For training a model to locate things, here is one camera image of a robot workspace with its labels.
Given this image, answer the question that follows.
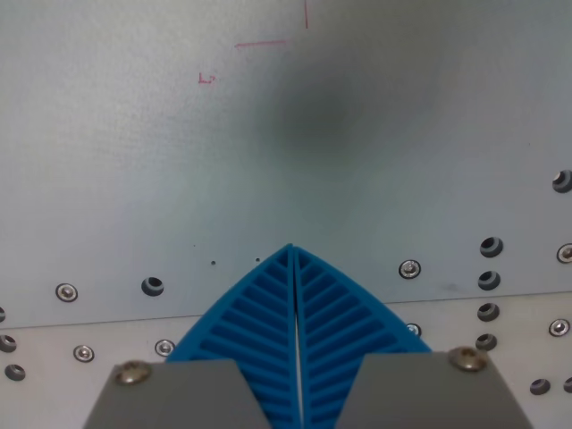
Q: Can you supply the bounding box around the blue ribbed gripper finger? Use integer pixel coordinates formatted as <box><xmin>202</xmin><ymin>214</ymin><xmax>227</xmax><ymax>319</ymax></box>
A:
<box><xmin>291</xmin><ymin>244</ymin><xmax>535</xmax><ymax>429</ymax></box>
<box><xmin>82</xmin><ymin>243</ymin><xmax>305</xmax><ymax>429</ymax></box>

